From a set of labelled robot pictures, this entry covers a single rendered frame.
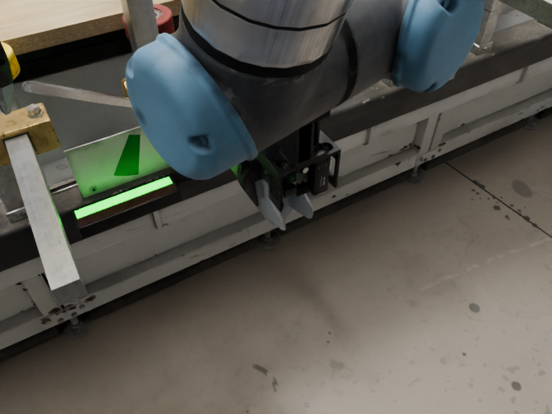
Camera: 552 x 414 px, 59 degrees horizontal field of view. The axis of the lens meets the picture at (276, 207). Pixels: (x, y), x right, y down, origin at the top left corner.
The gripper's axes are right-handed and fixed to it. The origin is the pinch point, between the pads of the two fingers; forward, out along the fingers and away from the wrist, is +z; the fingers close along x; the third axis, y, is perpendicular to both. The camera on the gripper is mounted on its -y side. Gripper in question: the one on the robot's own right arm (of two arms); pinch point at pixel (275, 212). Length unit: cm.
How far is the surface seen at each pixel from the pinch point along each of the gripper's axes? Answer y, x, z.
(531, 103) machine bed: -52, 144, 65
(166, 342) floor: -38, -15, 82
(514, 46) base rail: -27, 80, 12
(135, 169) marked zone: -28.1, -10.9, 9.7
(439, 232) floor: -30, 81, 82
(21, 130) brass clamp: -27.9, -24.0, -3.8
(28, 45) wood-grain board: -45.5, -18.7, -6.8
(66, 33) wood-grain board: -45.5, -12.7, -7.3
